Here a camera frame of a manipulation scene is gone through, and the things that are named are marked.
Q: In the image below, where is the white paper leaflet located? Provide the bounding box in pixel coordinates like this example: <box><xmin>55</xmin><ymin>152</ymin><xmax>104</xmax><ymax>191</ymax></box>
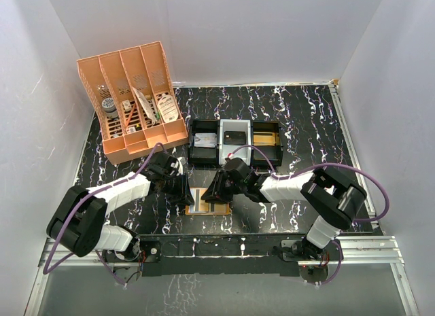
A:
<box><xmin>133</xmin><ymin>88</ymin><xmax>157</xmax><ymax>125</ymax></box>

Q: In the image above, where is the black card bin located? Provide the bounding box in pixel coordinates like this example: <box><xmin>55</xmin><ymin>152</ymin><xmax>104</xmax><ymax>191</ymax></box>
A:
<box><xmin>188</xmin><ymin>119</ymin><xmax>219</xmax><ymax>166</ymax></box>
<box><xmin>251</xmin><ymin>121</ymin><xmax>283</xmax><ymax>167</ymax></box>

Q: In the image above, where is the gold credit card stack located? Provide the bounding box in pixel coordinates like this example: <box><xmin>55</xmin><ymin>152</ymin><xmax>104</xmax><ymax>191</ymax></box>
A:
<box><xmin>253</xmin><ymin>132</ymin><xmax>279</xmax><ymax>146</ymax></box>

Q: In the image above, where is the aluminium table frame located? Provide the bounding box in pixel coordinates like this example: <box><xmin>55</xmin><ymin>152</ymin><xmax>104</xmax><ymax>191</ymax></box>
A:
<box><xmin>28</xmin><ymin>83</ymin><xmax>419</xmax><ymax>315</ymax></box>

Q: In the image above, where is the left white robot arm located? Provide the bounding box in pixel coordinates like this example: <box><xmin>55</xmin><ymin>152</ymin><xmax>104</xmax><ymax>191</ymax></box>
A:
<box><xmin>46</xmin><ymin>152</ymin><xmax>194</xmax><ymax>261</ymax></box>

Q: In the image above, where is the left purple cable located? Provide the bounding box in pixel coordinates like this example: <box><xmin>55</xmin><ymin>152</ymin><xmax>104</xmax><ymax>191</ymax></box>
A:
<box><xmin>43</xmin><ymin>142</ymin><xmax>171</xmax><ymax>289</ymax></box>

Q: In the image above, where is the orange leather card holder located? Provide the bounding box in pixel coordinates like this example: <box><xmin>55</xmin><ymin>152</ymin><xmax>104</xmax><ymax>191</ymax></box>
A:
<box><xmin>185</xmin><ymin>188</ymin><xmax>230</xmax><ymax>215</ymax></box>

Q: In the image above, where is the left black card bin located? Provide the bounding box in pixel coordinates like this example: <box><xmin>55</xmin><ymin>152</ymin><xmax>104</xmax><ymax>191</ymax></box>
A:
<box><xmin>188</xmin><ymin>119</ymin><xmax>219</xmax><ymax>166</ymax></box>

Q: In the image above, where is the right black card bin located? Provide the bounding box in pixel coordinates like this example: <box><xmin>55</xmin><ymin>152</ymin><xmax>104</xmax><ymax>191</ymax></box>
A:
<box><xmin>251</xmin><ymin>121</ymin><xmax>283</xmax><ymax>167</ymax></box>

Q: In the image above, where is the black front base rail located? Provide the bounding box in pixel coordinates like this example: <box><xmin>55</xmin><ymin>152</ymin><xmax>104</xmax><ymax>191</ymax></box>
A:
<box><xmin>101</xmin><ymin>232</ymin><xmax>344</xmax><ymax>278</ymax></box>

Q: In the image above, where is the white labelled package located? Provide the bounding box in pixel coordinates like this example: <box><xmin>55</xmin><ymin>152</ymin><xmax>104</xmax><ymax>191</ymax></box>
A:
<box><xmin>157</xmin><ymin>94</ymin><xmax>179</xmax><ymax>123</ymax></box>

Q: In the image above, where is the orange pencil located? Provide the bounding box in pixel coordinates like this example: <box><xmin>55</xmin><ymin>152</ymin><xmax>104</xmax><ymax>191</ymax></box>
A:
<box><xmin>126</xmin><ymin>103</ymin><xmax>136</xmax><ymax>127</ymax></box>

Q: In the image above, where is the white middle card bin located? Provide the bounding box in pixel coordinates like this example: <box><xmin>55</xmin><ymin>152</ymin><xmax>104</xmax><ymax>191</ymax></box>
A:
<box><xmin>217</xmin><ymin>119</ymin><xmax>253</xmax><ymax>166</ymax></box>

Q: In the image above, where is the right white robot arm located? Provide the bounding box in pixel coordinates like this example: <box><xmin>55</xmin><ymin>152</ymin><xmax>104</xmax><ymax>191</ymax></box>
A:
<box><xmin>201</xmin><ymin>158</ymin><xmax>367</xmax><ymax>260</ymax></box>

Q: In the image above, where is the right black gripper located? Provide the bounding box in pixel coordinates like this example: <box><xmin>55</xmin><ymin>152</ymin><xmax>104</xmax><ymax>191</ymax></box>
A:
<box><xmin>202</xmin><ymin>169</ymin><xmax>247</xmax><ymax>203</ymax></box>

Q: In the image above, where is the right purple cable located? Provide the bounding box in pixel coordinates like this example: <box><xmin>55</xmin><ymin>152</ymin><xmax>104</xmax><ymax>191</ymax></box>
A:
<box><xmin>226</xmin><ymin>145</ymin><xmax>390</xmax><ymax>285</ymax></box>

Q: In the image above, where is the purple cable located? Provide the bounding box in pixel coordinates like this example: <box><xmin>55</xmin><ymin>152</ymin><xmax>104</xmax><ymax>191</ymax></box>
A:
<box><xmin>226</xmin><ymin>145</ymin><xmax>390</xmax><ymax>285</ymax></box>
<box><xmin>43</xmin><ymin>142</ymin><xmax>171</xmax><ymax>289</ymax></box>

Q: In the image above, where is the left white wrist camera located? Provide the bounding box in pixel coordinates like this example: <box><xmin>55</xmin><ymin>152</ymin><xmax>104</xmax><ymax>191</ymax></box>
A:
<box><xmin>170</xmin><ymin>157</ymin><xmax>186</xmax><ymax>176</ymax></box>

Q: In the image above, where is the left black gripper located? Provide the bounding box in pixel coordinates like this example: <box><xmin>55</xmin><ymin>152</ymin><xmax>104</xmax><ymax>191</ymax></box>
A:
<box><xmin>162</xmin><ymin>172</ymin><xmax>194</xmax><ymax>206</ymax></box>

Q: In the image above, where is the grey tape roll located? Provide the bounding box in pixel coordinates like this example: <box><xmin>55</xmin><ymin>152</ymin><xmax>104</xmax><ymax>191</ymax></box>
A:
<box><xmin>101</xmin><ymin>97</ymin><xmax>118</xmax><ymax>119</ymax></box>

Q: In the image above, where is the silver credit card stack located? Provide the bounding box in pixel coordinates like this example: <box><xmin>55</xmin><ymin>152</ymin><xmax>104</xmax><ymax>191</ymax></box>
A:
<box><xmin>194</xmin><ymin>133</ymin><xmax>218</xmax><ymax>148</ymax></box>

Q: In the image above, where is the black credit card stack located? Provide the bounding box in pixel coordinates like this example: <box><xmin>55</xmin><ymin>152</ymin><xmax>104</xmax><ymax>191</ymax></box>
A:
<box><xmin>223</xmin><ymin>131</ymin><xmax>247</xmax><ymax>145</ymax></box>

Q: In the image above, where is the peach desk file organizer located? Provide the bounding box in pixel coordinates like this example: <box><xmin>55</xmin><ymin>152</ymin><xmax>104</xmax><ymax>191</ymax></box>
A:
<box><xmin>77</xmin><ymin>41</ymin><xmax>188</xmax><ymax>164</ymax></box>

